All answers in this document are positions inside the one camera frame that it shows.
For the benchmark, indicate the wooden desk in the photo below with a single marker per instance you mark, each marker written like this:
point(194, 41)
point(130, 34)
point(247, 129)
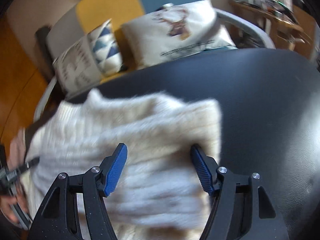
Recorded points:
point(272, 22)

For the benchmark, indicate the grey yellow blue sofa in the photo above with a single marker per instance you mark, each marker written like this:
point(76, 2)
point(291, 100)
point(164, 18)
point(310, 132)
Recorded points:
point(110, 5)

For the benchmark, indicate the deer print pillow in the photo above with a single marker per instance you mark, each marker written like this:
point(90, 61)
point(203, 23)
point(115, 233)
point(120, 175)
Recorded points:
point(175, 30)

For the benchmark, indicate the white knit sweater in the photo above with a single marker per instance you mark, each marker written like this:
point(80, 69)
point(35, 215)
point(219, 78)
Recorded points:
point(125, 142)

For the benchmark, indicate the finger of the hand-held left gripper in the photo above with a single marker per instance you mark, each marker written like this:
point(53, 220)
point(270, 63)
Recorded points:
point(28, 165)

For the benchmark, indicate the wooden cabinet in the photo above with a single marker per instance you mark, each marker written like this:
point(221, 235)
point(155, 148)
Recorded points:
point(307, 30)

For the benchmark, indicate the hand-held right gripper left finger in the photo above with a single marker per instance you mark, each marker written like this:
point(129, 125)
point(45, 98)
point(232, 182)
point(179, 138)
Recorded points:
point(115, 170)

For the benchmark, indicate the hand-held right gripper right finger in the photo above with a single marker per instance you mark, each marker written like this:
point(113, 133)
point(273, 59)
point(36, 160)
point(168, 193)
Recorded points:
point(203, 171)

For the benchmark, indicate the pink knit garment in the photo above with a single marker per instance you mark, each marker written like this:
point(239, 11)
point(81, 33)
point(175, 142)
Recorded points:
point(17, 142)

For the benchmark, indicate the person's left hand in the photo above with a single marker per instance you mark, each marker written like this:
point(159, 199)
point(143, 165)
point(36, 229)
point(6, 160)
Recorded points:
point(6, 208)

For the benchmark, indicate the striped animal print pillow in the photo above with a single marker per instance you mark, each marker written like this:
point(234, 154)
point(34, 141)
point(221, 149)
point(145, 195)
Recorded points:
point(80, 60)

